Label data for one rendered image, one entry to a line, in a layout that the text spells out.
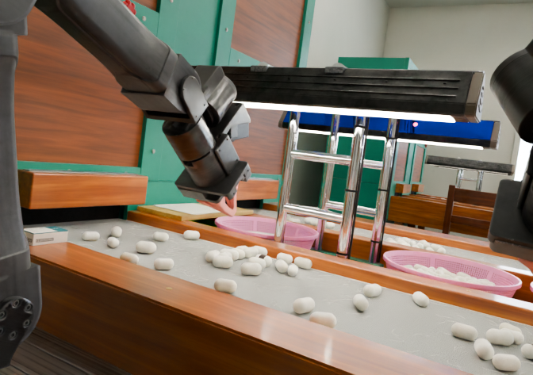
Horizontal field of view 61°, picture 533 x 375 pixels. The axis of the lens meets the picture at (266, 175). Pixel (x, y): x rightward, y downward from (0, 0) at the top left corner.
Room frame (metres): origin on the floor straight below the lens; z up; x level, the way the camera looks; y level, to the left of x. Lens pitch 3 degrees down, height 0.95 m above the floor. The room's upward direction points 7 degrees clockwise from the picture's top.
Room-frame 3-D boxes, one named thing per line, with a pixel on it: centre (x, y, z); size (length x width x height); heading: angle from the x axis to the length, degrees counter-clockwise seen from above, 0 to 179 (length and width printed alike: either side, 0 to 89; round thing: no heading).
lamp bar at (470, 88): (0.81, -0.03, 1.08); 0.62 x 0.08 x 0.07; 60
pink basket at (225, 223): (1.14, -0.02, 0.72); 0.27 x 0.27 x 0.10
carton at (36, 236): (0.71, 0.34, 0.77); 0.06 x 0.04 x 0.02; 150
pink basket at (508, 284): (0.92, -0.40, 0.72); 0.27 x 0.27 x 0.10
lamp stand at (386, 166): (1.23, -0.27, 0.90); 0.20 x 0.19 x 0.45; 60
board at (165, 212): (1.25, 0.17, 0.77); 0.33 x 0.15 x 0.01; 150
